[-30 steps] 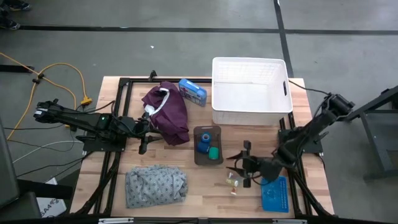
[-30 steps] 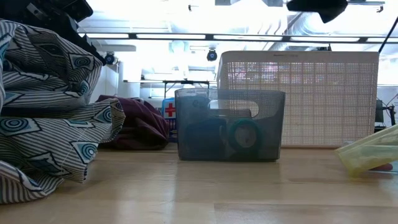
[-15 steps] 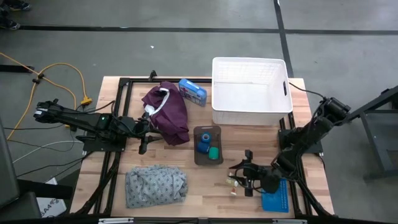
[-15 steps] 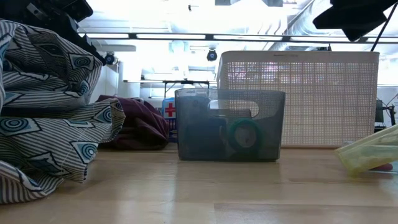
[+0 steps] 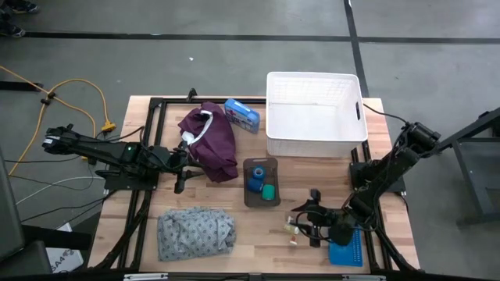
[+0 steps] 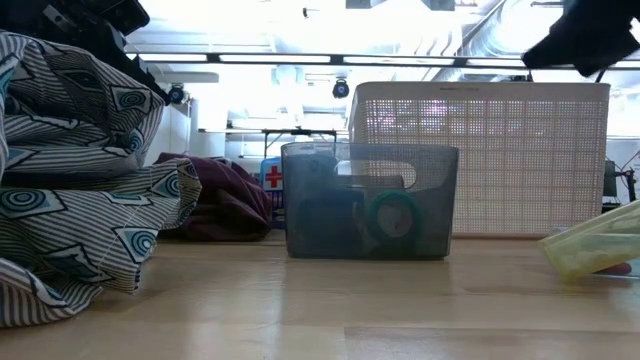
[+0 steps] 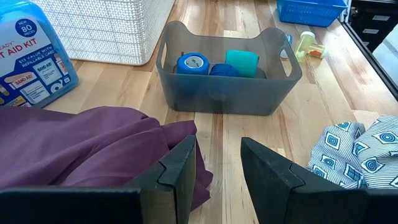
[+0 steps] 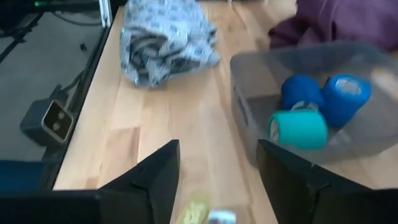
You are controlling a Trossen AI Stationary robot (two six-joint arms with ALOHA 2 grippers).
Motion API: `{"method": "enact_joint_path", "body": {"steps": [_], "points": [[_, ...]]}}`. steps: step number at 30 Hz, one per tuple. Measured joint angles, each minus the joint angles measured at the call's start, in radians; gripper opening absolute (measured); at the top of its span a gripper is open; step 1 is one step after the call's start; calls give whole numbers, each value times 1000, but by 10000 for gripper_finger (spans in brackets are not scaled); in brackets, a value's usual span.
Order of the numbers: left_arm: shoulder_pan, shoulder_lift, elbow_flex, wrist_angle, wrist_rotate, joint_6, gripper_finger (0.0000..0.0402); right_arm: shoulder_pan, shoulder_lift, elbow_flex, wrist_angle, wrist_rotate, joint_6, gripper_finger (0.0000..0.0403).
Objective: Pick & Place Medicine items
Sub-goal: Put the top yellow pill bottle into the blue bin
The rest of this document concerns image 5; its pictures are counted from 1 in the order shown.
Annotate white floor cable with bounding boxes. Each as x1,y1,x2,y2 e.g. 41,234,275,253
15,176,106,206

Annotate large white perforated plastic basket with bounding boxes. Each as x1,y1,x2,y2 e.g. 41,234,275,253
265,71,369,158

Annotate grey striped patterned gown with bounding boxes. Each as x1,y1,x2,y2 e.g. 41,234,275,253
156,206,238,262

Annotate smoky grey translucent bin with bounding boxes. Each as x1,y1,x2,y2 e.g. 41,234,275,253
242,155,280,208

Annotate black floor bar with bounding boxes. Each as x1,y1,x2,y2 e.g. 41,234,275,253
0,80,44,93

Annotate dark grey chair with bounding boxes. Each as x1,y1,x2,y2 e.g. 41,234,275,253
0,148,93,278

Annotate black aluminium table frame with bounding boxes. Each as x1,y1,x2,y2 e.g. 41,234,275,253
93,88,421,281

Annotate yellow extension cable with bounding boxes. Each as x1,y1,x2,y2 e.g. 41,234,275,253
0,65,117,176

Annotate black cable to right arm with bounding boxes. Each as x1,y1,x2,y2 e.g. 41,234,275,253
362,101,409,126

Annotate white printed cardboard box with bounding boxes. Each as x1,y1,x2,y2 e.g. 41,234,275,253
45,222,85,274

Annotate person's shoe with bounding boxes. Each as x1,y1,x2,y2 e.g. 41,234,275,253
7,0,41,13
0,21,27,39

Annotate blue first aid kit box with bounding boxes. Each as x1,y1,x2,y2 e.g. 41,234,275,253
223,98,261,135

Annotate dark metal side stand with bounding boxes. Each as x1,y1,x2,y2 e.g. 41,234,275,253
429,105,500,227

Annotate purple garment with white strap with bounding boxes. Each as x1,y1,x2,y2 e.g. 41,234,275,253
177,101,239,183

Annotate black floor cable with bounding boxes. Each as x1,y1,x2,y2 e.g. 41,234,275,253
19,197,106,223
3,154,85,164

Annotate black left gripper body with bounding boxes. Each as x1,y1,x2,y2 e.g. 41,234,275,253
151,139,191,195

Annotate small blue plastic basket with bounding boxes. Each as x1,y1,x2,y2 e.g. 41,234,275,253
328,228,364,268

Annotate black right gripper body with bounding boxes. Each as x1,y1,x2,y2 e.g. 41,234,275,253
309,188,355,248

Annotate teal bandage roll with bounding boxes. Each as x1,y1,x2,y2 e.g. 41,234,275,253
261,183,277,201

